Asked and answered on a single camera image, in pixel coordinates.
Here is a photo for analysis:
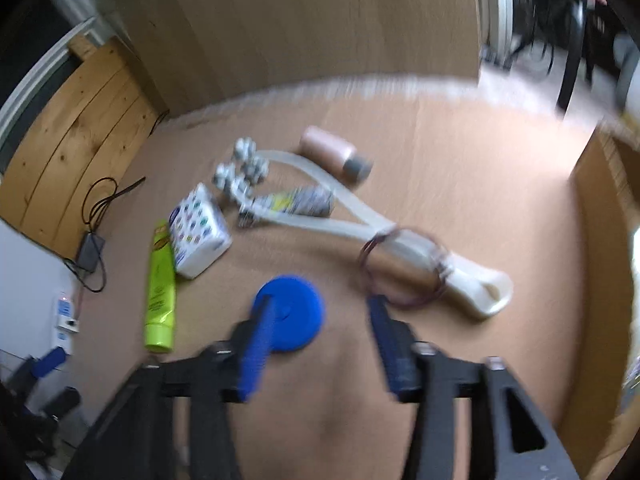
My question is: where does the dotted tissue pack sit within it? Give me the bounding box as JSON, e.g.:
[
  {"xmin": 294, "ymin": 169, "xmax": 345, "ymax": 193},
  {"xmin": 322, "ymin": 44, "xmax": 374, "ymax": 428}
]
[{"xmin": 167, "ymin": 182, "xmax": 234, "ymax": 281}]

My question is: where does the black power adapter with cable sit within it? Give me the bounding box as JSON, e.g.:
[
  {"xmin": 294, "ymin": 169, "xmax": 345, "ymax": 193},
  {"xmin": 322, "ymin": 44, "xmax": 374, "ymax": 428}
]
[{"xmin": 75, "ymin": 176, "xmax": 147, "ymax": 293}]

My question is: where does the blue round disc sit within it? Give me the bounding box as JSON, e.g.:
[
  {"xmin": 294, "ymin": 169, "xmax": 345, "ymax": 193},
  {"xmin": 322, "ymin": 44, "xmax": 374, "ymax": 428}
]
[{"xmin": 251, "ymin": 274, "xmax": 327, "ymax": 358}]

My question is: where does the green squeeze tube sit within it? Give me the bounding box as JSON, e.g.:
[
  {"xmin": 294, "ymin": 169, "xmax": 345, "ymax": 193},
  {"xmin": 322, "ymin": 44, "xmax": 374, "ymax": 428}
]
[{"xmin": 144, "ymin": 220, "xmax": 178, "ymax": 354}]

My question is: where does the light wooden board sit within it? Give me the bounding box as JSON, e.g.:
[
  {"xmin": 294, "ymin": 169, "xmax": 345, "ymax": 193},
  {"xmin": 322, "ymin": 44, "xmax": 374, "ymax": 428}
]
[{"xmin": 107, "ymin": 0, "xmax": 483, "ymax": 121}]

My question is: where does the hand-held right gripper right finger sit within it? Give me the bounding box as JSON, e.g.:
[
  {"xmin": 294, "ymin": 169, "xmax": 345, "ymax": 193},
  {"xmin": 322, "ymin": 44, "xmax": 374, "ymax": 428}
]
[{"xmin": 369, "ymin": 296, "xmax": 582, "ymax": 480}]

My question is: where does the plaid sheet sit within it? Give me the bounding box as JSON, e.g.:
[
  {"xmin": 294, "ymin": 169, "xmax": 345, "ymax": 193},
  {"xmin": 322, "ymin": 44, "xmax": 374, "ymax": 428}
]
[{"xmin": 170, "ymin": 72, "xmax": 608, "ymax": 133}]

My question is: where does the pine plank panel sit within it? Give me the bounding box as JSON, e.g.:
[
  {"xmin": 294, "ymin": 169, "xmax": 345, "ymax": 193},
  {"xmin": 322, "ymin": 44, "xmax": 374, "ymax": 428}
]
[{"xmin": 0, "ymin": 37, "xmax": 171, "ymax": 258}]

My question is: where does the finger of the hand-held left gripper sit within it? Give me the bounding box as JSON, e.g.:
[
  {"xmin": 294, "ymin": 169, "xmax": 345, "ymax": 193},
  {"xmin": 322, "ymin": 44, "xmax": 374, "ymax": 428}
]
[
  {"xmin": 40, "ymin": 386, "xmax": 82, "ymax": 417},
  {"xmin": 10, "ymin": 346, "xmax": 68, "ymax": 386}
]

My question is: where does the patterned lighter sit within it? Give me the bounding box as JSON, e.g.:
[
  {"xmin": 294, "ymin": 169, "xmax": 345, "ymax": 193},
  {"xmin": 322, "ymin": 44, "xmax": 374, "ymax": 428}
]
[{"xmin": 237, "ymin": 185, "xmax": 336, "ymax": 228}]

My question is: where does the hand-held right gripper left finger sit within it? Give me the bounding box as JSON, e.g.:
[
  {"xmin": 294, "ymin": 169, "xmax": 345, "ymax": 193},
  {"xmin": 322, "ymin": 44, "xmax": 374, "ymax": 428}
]
[{"xmin": 62, "ymin": 294, "xmax": 281, "ymax": 480}]

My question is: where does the cardboard box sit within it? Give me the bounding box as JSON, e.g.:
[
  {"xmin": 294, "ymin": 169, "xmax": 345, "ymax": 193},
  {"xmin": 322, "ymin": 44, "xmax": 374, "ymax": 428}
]
[{"xmin": 570, "ymin": 120, "xmax": 640, "ymax": 480}]

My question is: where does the white roller massager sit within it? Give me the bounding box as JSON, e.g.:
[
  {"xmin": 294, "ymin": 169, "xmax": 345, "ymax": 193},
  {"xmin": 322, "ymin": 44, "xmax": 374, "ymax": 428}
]
[{"xmin": 214, "ymin": 137, "xmax": 515, "ymax": 322}]

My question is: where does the white power strip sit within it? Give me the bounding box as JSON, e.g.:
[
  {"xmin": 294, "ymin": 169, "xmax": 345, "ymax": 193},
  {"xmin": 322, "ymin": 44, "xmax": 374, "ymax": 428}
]
[{"xmin": 54, "ymin": 292, "xmax": 81, "ymax": 356}]

